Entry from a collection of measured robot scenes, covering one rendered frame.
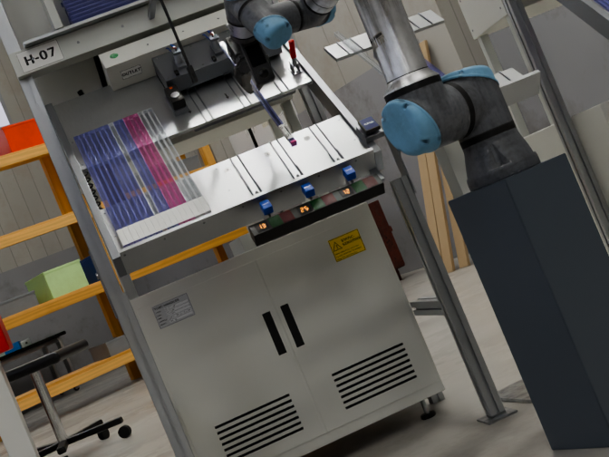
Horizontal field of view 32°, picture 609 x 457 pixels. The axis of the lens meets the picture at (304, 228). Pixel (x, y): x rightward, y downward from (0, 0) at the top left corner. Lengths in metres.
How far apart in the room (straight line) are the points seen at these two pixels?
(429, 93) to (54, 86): 1.47
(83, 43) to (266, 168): 0.73
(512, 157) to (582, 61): 4.75
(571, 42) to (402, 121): 4.87
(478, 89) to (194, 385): 1.17
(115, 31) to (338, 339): 1.07
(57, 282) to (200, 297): 6.42
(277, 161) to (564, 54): 4.44
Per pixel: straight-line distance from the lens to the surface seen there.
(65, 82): 3.20
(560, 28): 6.88
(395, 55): 2.04
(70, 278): 9.24
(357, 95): 8.48
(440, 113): 2.02
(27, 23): 3.25
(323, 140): 2.66
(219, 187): 2.60
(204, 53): 2.97
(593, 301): 2.12
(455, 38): 7.24
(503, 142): 2.10
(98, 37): 3.07
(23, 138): 9.43
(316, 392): 2.85
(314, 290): 2.85
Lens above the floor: 0.60
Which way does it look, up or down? level
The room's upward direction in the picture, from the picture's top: 23 degrees counter-clockwise
